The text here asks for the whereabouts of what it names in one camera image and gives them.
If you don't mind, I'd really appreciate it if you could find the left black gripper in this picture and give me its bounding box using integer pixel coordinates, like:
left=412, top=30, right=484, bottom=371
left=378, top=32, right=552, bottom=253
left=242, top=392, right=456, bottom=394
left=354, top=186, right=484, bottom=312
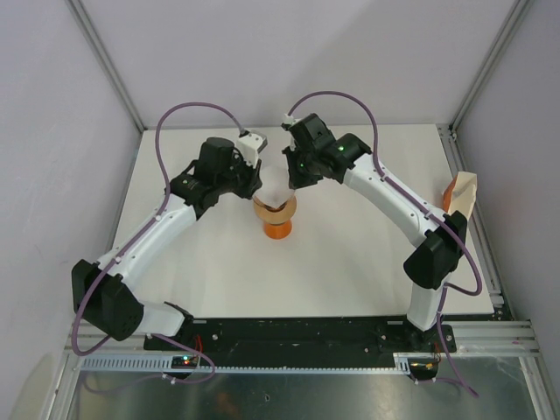
left=215, top=150, right=262, bottom=200

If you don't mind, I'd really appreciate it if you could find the white paper coffee filter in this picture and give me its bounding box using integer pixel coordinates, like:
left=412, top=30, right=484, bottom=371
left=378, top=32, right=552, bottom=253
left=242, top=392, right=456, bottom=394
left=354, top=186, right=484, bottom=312
left=254, top=166, right=294, bottom=208

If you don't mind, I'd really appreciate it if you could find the wooden dripper ring holder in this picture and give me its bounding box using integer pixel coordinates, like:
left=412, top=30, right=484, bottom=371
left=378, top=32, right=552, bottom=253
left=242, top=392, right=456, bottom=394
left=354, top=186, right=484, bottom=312
left=253, top=196, right=297, bottom=225

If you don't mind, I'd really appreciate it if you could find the orange glass carafe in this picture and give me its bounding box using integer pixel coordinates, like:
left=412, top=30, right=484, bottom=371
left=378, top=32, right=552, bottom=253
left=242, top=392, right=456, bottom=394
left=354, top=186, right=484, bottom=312
left=263, top=220, right=292, bottom=240

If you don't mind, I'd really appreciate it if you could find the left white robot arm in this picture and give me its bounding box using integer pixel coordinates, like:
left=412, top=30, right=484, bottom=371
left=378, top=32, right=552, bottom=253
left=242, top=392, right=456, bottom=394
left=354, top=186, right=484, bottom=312
left=71, top=132, right=268, bottom=350

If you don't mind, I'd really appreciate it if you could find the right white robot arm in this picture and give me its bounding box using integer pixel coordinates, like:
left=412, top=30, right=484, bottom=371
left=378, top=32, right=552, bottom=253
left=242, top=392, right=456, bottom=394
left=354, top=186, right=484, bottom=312
left=282, top=114, right=467, bottom=351

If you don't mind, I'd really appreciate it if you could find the paper coffee filter stack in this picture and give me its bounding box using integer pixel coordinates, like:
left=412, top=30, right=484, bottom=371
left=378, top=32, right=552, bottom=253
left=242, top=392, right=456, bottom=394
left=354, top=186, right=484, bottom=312
left=443, top=171, right=478, bottom=221

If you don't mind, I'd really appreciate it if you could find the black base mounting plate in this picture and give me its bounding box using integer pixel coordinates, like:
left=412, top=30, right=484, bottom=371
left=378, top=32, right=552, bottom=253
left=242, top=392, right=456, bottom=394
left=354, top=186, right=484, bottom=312
left=143, top=315, right=459, bottom=368

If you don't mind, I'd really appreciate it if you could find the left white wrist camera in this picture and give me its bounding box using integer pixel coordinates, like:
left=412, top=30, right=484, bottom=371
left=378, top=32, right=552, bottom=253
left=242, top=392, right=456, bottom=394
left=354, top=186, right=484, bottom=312
left=235, top=130, right=268, bottom=168

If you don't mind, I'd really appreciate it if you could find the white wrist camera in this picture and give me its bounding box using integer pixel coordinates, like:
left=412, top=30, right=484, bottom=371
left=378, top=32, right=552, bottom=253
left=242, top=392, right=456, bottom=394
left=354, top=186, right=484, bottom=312
left=235, top=130, right=268, bottom=168
left=281, top=114, right=300, bottom=131

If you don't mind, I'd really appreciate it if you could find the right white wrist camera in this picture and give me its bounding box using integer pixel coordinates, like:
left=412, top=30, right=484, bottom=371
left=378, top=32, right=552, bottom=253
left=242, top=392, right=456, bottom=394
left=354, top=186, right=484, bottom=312
left=281, top=114, right=300, bottom=131

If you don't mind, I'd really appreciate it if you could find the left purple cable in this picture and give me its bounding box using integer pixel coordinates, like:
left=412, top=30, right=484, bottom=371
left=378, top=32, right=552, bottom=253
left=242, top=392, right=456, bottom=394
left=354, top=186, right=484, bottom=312
left=72, top=101, right=246, bottom=394

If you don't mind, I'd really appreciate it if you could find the purple cable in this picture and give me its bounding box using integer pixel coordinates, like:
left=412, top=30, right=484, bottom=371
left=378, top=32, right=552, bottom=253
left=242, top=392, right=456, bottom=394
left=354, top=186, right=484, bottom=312
left=286, top=90, right=485, bottom=398
left=72, top=101, right=246, bottom=394

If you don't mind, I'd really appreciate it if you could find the left aluminium frame post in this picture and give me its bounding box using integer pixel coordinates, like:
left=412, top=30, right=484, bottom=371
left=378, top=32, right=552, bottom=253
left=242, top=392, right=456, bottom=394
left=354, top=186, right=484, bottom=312
left=65, top=0, right=146, bottom=133

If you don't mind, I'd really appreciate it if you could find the aluminium frame post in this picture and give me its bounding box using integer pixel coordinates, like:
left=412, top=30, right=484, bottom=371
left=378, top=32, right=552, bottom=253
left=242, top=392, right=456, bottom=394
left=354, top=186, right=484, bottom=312
left=65, top=0, right=146, bottom=133
left=448, top=0, right=535, bottom=132

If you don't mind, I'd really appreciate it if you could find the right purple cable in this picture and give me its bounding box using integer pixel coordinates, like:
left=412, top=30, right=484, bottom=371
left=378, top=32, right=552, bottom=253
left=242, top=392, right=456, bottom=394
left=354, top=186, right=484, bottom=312
left=286, top=90, right=485, bottom=398

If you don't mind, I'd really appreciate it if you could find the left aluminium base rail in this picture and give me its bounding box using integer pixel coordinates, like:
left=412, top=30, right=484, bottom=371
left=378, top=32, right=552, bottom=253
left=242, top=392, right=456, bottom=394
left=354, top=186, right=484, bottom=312
left=77, top=321, right=146, bottom=354

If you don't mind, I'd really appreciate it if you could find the grey slotted cable duct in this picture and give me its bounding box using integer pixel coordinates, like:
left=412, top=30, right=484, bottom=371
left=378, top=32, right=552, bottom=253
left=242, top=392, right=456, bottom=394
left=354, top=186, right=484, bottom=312
left=80, top=353, right=435, bottom=375

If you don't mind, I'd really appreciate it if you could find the right aluminium frame post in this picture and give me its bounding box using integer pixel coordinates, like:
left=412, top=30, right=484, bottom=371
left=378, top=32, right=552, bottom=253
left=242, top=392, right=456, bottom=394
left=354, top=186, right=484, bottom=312
left=448, top=0, right=535, bottom=132

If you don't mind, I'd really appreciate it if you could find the right aluminium table rail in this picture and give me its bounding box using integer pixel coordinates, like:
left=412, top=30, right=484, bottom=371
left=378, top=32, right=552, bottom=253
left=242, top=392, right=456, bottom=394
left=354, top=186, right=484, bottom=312
left=436, top=123, right=539, bottom=354

